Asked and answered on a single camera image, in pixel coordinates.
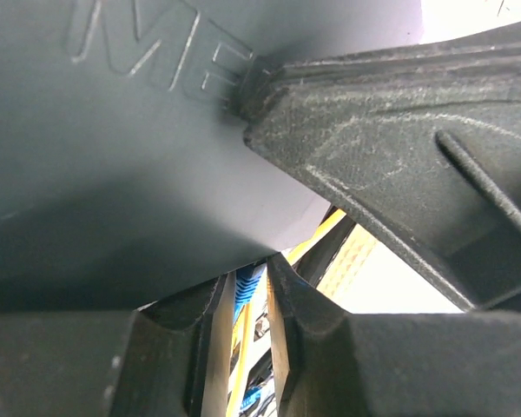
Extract black network switch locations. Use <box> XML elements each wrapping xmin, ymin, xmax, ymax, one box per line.
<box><xmin>0</xmin><ymin>1</ymin><xmax>424</xmax><ymax>313</ymax></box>

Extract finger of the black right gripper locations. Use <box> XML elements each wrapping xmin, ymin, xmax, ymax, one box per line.
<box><xmin>235</xmin><ymin>22</ymin><xmax>521</xmax><ymax>312</ymax></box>

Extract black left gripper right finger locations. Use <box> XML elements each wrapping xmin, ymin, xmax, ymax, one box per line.
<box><xmin>267</xmin><ymin>255</ymin><xmax>521</xmax><ymax>416</ymax></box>

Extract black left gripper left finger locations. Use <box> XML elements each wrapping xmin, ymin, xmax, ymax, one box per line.
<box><xmin>0</xmin><ymin>273</ymin><xmax>235</xmax><ymax>416</ymax></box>

